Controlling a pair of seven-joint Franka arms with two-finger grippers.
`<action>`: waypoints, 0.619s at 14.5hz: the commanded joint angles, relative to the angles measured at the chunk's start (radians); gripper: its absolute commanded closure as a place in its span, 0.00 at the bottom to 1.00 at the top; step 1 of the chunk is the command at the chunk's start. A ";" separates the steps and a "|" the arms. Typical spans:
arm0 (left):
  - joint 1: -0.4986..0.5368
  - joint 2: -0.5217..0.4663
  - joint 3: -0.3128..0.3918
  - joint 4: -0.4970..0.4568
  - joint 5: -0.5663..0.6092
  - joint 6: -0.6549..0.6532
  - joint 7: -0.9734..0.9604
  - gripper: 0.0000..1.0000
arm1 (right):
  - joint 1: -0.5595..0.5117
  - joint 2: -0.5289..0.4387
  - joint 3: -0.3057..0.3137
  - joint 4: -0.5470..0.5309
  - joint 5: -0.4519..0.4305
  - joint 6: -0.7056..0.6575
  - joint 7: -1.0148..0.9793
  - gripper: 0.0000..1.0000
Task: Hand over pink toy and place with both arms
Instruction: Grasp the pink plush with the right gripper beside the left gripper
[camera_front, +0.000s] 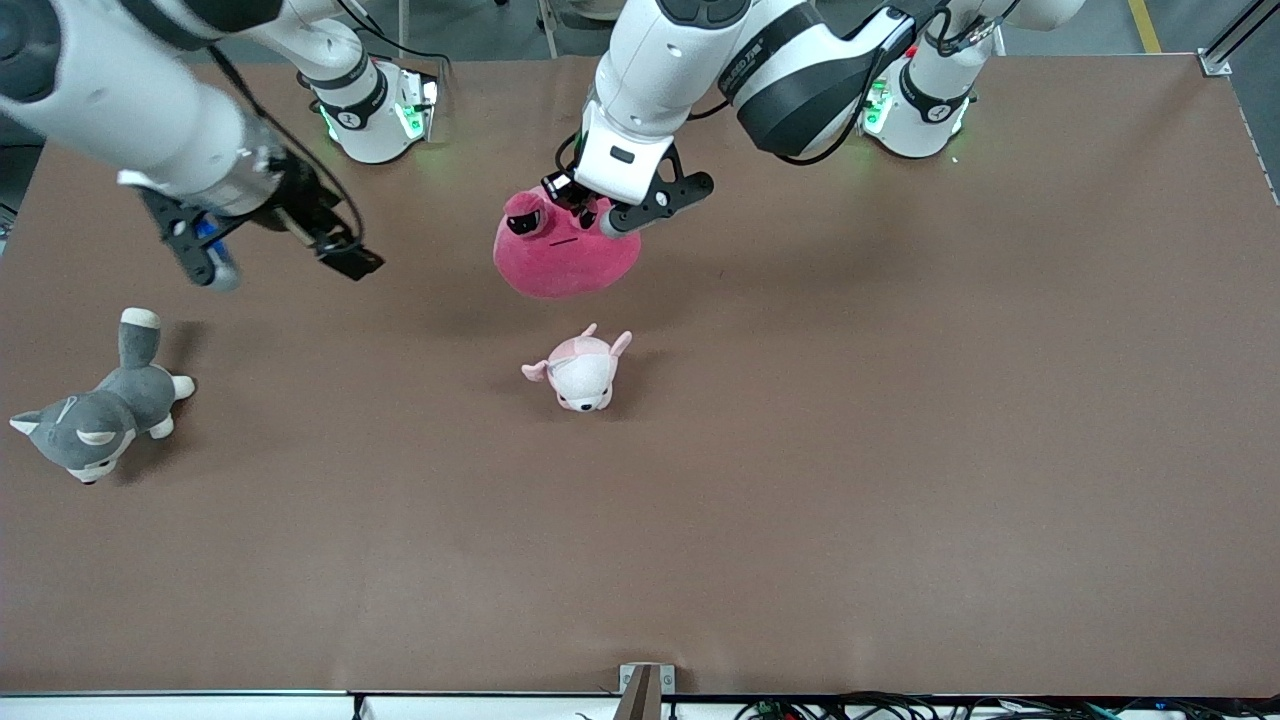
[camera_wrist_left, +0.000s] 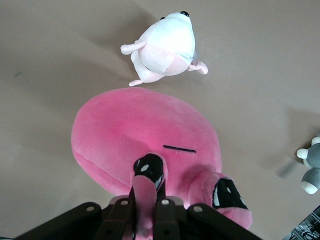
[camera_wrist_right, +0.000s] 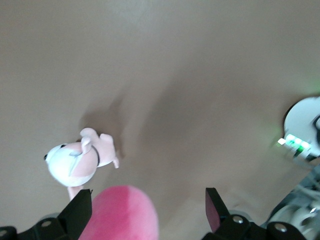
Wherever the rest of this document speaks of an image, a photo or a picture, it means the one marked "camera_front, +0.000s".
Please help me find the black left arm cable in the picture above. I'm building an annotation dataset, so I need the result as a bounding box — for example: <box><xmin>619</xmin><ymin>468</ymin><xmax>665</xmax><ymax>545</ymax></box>
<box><xmin>924</xmin><ymin>0</ymin><xmax>1007</xmax><ymax>59</ymax></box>

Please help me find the bright pink round plush toy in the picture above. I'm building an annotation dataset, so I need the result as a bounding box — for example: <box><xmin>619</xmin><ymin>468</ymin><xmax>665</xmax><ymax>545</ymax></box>
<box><xmin>492</xmin><ymin>187</ymin><xmax>643</xmax><ymax>300</ymax></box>

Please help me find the brown table cover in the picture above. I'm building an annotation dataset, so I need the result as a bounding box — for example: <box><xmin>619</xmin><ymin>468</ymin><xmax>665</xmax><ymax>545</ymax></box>
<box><xmin>0</xmin><ymin>52</ymin><xmax>1280</xmax><ymax>699</ymax></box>

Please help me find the pale pink dog plush toy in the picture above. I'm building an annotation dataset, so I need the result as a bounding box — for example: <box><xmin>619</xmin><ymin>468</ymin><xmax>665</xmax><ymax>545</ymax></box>
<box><xmin>521</xmin><ymin>323</ymin><xmax>633</xmax><ymax>413</ymax></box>

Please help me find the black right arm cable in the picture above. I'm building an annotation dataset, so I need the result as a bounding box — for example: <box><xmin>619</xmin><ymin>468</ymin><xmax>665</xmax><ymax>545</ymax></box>
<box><xmin>204</xmin><ymin>44</ymin><xmax>367</xmax><ymax>249</ymax></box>

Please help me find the black cable bundle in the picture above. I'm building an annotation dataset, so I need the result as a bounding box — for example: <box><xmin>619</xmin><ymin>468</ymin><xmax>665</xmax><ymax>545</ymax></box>
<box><xmin>735</xmin><ymin>690</ymin><xmax>1280</xmax><ymax>720</ymax></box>

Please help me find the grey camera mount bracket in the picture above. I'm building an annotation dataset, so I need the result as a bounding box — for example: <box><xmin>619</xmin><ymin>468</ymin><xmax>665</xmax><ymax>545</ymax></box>
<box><xmin>619</xmin><ymin>663</ymin><xmax>676</xmax><ymax>720</ymax></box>

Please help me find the black right base cable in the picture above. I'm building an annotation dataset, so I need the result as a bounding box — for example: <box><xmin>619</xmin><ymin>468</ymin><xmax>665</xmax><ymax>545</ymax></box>
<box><xmin>335</xmin><ymin>0</ymin><xmax>448</xmax><ymax>103</ymax></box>

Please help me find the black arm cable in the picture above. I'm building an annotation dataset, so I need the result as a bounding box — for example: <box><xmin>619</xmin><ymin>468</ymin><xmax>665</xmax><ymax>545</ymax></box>
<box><xmin>924</xmin><ymin>0</ymin><xmax>1007</xmax><ymax>59</ymax></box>
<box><xmin>204</xmin><ymin>44</ymin><xmax>367</xmax><ymax>249</ymax></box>

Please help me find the aluminium frame profile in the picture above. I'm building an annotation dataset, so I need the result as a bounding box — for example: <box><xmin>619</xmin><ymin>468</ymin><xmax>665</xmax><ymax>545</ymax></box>
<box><xmin>1200</xmin><ymin>0</ymin><xmax>1280</xmax><ymax>78</ymax></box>

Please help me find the grey husky plush toy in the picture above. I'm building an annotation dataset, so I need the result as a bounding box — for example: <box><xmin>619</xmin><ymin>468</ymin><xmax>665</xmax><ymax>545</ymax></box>
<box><xmin>9</xmin><ymin>307</ymin><xmax>196</xmax><ymax>486</ymax></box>

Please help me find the white table edge rail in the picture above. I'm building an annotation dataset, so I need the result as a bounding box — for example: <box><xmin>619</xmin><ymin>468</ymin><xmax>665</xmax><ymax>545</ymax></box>
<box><xmin>0</xmin><ymin>689</ymin><xmax>1280</xmax><ymax>720</ymax></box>

